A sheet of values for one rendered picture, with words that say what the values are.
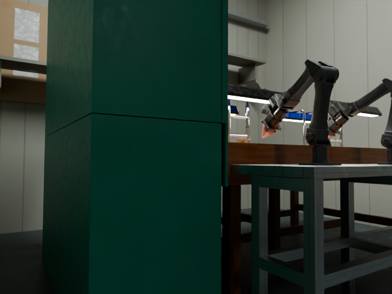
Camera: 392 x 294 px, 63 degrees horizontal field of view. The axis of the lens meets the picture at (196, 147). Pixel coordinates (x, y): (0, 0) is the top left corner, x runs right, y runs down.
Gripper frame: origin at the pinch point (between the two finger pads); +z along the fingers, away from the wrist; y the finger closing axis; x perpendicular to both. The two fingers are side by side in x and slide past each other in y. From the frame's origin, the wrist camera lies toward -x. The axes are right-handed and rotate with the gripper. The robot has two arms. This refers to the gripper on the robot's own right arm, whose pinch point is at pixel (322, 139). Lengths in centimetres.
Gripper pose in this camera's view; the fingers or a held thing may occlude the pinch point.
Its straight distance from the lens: 213.6
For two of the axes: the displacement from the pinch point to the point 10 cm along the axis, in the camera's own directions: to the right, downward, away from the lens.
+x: 3.2, 7.6, -5.6
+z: -4.1, 6.5, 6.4
